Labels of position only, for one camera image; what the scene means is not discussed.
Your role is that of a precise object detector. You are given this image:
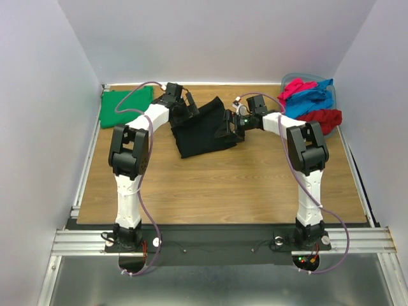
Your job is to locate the blue t shirt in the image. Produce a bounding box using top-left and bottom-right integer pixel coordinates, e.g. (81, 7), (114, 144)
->
(285, 78), (334, 119)

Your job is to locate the pink t shirt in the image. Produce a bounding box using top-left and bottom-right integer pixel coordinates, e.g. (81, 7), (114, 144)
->
(278, 78), (318, 106)

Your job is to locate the folded green t shirt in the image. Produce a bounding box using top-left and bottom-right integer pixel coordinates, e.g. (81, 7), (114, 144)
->
(99, 86), (154, 129)

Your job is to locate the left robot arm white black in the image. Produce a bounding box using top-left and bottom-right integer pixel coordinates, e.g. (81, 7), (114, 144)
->
(106, 82), (199, 250)

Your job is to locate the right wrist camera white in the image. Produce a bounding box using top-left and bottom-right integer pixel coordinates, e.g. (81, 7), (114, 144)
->
(233, 96), (249, 116)

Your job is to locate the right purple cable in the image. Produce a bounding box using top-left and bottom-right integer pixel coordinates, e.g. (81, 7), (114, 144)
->
(237, 93), (353, 275)

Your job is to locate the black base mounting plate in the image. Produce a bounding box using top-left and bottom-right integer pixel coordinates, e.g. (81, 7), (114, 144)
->
(101, 224), (331, 270)

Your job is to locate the aluminium frame rail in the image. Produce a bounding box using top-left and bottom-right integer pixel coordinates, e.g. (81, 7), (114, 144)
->
(50, 84), (111, 256)

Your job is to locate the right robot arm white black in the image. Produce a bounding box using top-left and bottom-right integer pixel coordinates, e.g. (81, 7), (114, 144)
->
(215, 94), (329, 246)

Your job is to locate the black t shirt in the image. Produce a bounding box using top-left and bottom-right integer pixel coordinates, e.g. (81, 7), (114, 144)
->
(171, 96), (237, 159)

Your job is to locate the red t shirt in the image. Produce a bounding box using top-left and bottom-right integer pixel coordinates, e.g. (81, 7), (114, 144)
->
(296, 109), (342, 136)

